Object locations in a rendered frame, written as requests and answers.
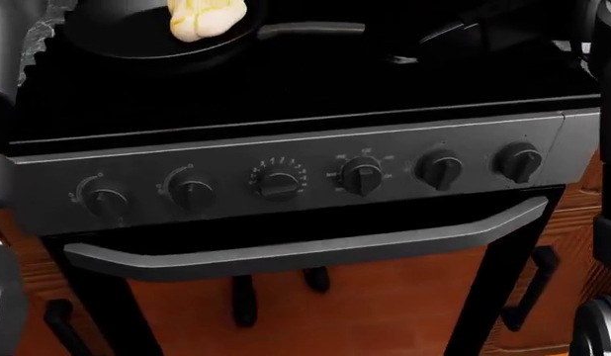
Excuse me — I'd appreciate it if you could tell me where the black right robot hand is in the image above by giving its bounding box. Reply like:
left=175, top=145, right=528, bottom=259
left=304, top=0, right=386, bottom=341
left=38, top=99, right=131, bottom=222
left=392, top=0, right=591, bottom=66

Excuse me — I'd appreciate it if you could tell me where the pale raw chicken breast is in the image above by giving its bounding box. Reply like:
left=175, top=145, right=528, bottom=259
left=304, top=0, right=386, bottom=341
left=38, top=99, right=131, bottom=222
left=168, top=0, right=249, bottom=43

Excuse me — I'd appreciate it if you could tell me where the black frying pan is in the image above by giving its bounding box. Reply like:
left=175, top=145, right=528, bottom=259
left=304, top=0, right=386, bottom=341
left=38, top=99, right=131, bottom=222
left=62, top=0, right=368, bottom=61

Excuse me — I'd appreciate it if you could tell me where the black stove knob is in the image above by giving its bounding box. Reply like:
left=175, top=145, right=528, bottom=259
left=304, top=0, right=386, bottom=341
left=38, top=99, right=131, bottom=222
left=414, top=148, right=464, bottom=193
left=83, top=188, right=131, bottom=220
left=492, top=141, right=543, bottom=185
left=168, top=178, right=217, bottom=212

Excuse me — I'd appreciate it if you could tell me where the black oven temperature knob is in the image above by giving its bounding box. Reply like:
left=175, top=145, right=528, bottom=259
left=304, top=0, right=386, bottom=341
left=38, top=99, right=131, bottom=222
left=340, top=156, right=385, bottom=198

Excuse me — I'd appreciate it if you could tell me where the brown wooden cabinet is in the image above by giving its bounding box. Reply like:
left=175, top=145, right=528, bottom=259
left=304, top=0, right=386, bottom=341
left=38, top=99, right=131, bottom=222
left=476, top=145, right=611, bottom=356
left=0, top=207, right=114, bottom=356

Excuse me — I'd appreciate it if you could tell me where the black kitchen stove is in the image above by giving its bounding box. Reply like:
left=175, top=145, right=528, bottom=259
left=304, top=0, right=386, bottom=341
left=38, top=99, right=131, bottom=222
left=7, top=0, right=605, bottom=356

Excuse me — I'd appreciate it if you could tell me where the black numbered timer knob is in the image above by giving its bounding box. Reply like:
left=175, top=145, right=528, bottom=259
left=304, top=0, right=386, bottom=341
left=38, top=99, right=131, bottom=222
left=257, top=172, right=302, bottom=202

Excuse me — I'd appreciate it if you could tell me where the black cabinet handle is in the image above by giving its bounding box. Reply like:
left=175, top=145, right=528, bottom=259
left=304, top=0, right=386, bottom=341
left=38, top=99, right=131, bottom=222
left=42, top=298, right=92, bottom=356
left=499, top=245, right=560, bottom=332

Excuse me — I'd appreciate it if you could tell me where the grey oven door handle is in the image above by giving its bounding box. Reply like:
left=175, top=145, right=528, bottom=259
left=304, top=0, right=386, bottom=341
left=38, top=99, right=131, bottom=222
left=62, top=196, right=552, bottom=283

